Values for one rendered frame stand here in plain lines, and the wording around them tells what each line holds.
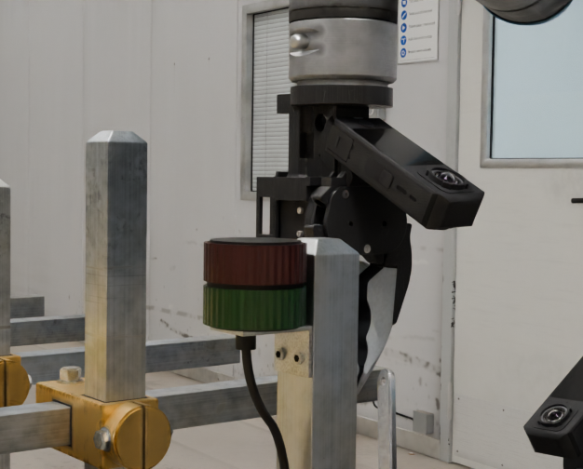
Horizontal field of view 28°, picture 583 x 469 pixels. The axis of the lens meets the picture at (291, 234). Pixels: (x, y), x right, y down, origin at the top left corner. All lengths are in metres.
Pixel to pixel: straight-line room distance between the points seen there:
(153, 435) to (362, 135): 0.29
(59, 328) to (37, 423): 0.57
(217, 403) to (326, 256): 0.35
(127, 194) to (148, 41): 6.12
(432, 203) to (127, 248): 0.28
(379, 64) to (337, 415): 0.24
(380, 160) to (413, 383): 4.18
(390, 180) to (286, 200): 0.09
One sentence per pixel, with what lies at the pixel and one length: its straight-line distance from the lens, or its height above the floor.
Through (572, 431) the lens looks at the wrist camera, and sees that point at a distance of 0.92.
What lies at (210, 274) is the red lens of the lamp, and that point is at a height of 1.09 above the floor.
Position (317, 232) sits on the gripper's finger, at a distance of 0.77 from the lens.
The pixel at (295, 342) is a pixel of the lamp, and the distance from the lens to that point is 0.70.
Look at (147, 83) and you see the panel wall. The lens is 6.99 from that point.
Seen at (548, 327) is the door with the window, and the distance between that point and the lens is 4.32.
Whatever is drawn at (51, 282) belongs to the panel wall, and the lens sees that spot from 8.39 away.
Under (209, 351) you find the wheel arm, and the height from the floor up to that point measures 0.95.
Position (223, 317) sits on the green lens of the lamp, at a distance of 0.66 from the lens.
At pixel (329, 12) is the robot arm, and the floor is 1.25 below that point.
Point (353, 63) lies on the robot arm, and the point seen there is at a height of 1.22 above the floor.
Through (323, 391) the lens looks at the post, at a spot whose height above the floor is 1.02.
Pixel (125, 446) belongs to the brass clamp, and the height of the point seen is 0.94.
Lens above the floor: 1.15
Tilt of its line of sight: 3 degrees down
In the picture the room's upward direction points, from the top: 1 degrees clockwise
